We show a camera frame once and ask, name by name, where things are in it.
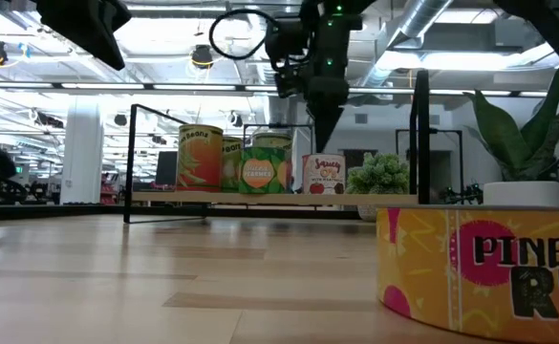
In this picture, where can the black metal table frame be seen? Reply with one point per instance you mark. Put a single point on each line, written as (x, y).
(69, 210)

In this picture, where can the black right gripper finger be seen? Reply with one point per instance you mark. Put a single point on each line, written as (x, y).
(326, 124)

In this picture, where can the tall tomato can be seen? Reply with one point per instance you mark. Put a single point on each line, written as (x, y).
(231, 165)

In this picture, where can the white pillar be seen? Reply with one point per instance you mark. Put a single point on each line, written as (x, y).
(81, 153)

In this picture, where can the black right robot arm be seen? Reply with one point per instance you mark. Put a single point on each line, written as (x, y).
(546, 24)

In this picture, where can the green succulent in patterned pot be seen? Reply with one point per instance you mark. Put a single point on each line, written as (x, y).
(379, 174)

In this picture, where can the yellow pineapple rings can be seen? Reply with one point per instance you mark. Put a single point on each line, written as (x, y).
(475, 267)

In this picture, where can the snake plant in white pot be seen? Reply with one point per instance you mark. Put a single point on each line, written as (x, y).
(522, 193)

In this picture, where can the silver ceiling duct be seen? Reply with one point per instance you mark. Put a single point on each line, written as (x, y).
(417, 19)

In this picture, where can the white red saucy can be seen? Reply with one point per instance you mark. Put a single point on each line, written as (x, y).
(324, 174)

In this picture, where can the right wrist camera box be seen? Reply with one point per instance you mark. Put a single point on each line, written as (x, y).
(286, 43)

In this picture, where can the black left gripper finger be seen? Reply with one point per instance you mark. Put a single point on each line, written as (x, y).
(88, 24)

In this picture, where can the tall orange beans can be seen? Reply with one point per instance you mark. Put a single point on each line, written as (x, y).
(200, 160)

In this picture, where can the green sliced peaches can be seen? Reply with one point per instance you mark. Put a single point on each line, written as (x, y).
(262, 172)

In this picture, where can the dark background monitor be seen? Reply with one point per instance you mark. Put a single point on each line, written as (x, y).
(166, 168)

